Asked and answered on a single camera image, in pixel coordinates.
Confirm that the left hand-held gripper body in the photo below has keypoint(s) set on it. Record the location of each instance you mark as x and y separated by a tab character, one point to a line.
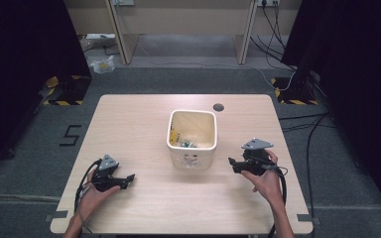
107	163

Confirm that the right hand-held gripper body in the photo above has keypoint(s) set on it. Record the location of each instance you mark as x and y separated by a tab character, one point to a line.
256	158

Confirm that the white square bin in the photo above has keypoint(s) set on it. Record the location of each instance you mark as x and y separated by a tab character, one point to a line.
191	155

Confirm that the person's right hand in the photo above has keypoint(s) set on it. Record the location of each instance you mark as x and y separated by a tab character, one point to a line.
266	185

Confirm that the person's left hand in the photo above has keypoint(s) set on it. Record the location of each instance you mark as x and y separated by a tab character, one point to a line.
94	198

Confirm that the yellow packet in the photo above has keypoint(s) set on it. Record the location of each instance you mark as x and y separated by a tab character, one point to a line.
174	136

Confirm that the grey tape strip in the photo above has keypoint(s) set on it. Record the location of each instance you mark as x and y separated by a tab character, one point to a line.
57	214
307	218

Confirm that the striped black stand base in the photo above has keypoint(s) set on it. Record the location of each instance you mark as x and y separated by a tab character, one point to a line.
292	94
71	89

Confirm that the clear plastic bag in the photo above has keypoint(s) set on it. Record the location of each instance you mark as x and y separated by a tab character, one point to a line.
103	65

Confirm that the white power strip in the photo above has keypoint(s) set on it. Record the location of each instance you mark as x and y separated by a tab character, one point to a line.
100	36

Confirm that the black curtain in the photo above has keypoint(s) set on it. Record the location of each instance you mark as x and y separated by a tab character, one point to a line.
20	66
360	82

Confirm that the white wall socket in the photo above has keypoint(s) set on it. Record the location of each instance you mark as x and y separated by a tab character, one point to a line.
268	2
122	2

